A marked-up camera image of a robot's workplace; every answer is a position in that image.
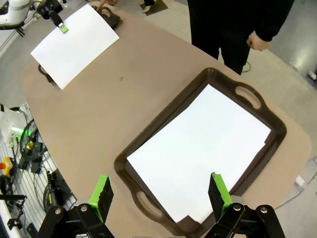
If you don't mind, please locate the person's left hand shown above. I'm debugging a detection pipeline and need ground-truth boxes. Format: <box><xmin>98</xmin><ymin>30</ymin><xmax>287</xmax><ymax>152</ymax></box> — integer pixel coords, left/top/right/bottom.
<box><xmin>247</xmin><ymin>31</ymin><xmax>272</xmax><ymax>52</ymax></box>

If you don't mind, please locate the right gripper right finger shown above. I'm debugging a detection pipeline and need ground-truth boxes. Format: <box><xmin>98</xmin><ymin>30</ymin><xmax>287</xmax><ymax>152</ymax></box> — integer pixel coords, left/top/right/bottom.
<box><xmin>208</xmin><ymin>172</ymin><xmax>285</xmax><ymax>238</ymax></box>

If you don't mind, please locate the yellow emergency stop button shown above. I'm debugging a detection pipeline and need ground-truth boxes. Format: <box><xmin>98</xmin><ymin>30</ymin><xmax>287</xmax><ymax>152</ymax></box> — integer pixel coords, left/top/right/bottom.
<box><xmin>0</xmin><ymin>156</ymin><xmax>13</xmax><ymax>177</ymax></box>

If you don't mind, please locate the white power adapter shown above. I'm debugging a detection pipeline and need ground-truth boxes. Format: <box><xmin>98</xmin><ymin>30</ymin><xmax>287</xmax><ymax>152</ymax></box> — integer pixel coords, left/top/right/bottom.
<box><xmin>294</xmin><ymin>175</ymin><xmax>307</xmax><ymax>191</ymax></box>

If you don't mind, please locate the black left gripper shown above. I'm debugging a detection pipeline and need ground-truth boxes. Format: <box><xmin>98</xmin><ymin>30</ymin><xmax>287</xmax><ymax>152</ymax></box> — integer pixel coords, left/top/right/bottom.
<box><xmin>38</xmin><ymin>0</ymin><xmax>69</xmax><ymax>35</ymax></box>

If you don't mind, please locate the brown plastic tray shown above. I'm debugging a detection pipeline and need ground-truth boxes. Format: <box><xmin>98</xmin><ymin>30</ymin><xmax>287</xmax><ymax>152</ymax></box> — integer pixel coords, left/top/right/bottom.
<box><xmin>37</xmin><ymin>5</ymin><xmax>122</xmax><ymax>84</ymax></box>
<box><xmin>113</xmin><ymin>67</ymin><xmax>287</xmax><ymax>238</ymax></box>

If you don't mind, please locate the person's right hand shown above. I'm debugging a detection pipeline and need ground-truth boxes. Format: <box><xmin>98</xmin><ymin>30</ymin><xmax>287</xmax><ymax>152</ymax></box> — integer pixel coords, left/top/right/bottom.
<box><xmin>95</xmin><ymin>0</ymin><xmax>119</xmax><ymax>12</ymax></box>

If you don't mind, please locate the person's left forearm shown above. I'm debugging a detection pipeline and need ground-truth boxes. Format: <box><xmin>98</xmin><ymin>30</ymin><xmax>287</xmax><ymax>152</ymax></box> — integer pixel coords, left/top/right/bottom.
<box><xmin>255</xmin><ymin>0</ymin><xmax>295</xmax><ymax>43</ymax></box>

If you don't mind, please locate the person's black sweater torso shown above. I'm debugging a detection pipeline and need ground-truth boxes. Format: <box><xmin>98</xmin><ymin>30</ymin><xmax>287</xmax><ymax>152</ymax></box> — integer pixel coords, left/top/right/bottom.
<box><xmin>187</xmin><ymin>0</ymin><xmax>295</xmax><ymax>75</ymax></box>

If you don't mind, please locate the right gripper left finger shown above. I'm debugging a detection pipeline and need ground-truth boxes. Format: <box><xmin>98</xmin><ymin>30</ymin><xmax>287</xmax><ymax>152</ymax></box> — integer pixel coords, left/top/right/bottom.
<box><xmin>37</xmin><ymin>175</ymin><xmax>114</xmax><ymax>238</ymax></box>

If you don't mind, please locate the black power cable plug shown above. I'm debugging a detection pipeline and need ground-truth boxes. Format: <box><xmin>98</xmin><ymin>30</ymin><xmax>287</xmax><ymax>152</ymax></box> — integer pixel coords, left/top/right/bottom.
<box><xmin>43</xmin><ymin>171</ymin><xmax>75</xmax><ymax>214</ymax></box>

